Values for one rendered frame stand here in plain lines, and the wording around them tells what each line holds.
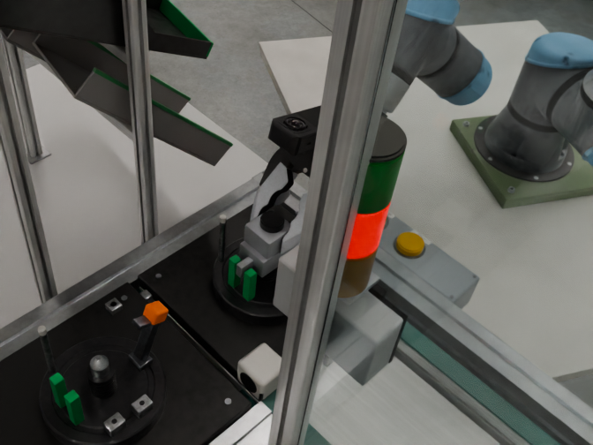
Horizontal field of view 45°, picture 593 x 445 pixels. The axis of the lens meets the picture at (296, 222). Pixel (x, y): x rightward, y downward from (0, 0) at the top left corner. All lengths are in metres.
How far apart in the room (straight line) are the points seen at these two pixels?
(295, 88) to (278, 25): 1.85
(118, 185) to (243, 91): 1.70
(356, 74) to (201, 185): 0.85
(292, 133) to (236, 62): 2.28
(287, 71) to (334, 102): 1.08
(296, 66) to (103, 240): 0.60
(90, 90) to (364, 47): 0.54
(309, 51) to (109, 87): 0.75
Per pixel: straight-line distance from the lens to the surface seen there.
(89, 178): 1.28
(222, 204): 1.09
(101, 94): 0.93
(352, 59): 0.43
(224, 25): 3.30
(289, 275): 0.65
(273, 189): 0.90
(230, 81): 2.96
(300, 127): 0.81
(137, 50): 0.87
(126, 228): 1.19
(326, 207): 0.51
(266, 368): 0.88
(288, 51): 1.60
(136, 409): 0.84
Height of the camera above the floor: 1.73
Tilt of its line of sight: 46 degrees down
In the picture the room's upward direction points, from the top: 8 degrees clockwise
